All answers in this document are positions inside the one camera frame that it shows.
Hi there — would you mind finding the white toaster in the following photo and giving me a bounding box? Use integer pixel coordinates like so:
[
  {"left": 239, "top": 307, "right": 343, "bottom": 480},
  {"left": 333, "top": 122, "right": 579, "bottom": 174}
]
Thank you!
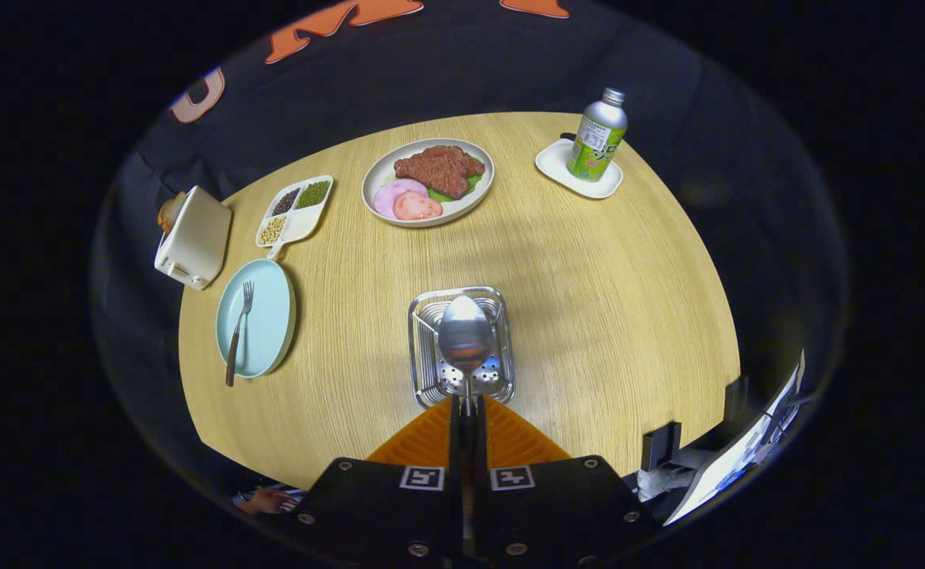
[{"left": 154, "top": 186, "right": 232, "bottom": 291}]

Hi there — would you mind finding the white divided tray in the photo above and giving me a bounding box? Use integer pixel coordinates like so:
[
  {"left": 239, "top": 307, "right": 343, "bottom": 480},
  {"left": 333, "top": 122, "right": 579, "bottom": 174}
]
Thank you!
[{"left": 255, "top": 175, "right": 334, "bottom": 260}]

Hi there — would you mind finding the green label metal bottle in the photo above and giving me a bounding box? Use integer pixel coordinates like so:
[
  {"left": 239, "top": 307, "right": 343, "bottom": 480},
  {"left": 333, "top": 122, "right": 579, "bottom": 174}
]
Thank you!
[{"left": 566, "top": 88, "right": 629, "bottom": 183}]

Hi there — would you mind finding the green lettuce leaf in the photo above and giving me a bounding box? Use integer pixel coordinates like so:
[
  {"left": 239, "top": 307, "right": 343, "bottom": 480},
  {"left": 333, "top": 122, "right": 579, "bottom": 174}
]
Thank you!
[{"left": 429, "top": 174, "right": 483, "bottom": 203}]

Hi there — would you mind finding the white monitor screen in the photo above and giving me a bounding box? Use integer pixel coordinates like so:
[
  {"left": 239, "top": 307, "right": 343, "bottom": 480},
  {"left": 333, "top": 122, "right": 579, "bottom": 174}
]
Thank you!
[{"left": 663, "top": 352, "right": 807, "bottom": 527}]

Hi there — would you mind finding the light blue plate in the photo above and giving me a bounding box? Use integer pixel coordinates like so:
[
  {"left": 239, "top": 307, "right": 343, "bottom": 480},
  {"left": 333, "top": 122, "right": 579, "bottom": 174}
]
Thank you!
[{"left": 216, "top": 258, "right": 297, "bottom": 379}]

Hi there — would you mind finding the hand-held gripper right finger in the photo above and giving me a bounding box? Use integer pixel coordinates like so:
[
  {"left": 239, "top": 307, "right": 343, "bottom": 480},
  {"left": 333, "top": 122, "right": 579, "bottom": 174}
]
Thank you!
[{"left": 470, "top": 395, "right": 655, "bottom": 568}]

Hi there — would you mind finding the metal spoon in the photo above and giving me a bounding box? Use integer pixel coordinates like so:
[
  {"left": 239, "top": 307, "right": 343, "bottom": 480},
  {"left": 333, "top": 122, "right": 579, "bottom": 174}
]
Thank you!
[{"left": 437, "top": 295, "right": 495, "bottom": 416}]

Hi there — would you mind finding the fork with wooden handle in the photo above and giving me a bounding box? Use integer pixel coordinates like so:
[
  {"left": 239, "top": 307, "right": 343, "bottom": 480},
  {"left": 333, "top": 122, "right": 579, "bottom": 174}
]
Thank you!
[{"left": 225, "top": 281, "right": 255, "bottom": 388}]

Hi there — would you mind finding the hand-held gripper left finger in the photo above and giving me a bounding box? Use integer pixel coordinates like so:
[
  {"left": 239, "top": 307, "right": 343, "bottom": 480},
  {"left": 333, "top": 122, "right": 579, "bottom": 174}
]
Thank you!
[{"left": 293, "top": 395, "right": 464, "bottom": 566}]

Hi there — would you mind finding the brown meat steak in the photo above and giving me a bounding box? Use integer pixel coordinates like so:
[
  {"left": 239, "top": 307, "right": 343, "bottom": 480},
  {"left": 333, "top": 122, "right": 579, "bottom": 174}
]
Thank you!
[{"left": 394, "top": 145, "right": 486, "bottom": 200}]

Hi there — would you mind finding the small white dish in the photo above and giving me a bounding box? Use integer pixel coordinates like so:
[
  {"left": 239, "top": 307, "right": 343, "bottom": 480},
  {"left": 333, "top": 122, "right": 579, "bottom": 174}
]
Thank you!
[{"left": 535, "top": 138, "right": 624, "bottom": 200}]

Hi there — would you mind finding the pale pink ham slice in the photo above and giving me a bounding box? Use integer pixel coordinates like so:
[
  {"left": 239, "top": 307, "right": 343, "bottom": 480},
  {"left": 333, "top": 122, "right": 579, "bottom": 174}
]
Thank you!
[{"left": 373, "top": 179, "right": 429, "bottom": 220}]

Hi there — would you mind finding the toasted bread slice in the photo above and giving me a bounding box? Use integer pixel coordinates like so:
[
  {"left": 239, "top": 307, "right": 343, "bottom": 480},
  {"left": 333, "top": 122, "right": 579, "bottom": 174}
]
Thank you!
[{"left": 157, "top": 190, "right": 188, "bottom": 234}]

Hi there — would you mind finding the metal wire basket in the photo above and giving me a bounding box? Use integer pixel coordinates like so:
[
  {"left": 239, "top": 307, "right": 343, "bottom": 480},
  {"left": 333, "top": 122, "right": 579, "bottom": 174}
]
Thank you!
[{"left": 408, "top": 286, "right": 516, "bottom": 409}]

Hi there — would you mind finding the beige dinner plate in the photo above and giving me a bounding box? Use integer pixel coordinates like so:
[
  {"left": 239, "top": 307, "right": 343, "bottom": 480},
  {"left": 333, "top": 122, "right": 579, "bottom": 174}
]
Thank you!
[{"left": 361, "top": 138, "right": 496, "bottom": 228}]

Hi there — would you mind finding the reddish ham slice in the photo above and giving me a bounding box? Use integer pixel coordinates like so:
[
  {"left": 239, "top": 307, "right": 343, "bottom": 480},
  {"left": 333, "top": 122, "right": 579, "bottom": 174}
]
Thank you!
[{"left": 392, "top": 190, "right": 444, "bottom": 221}]

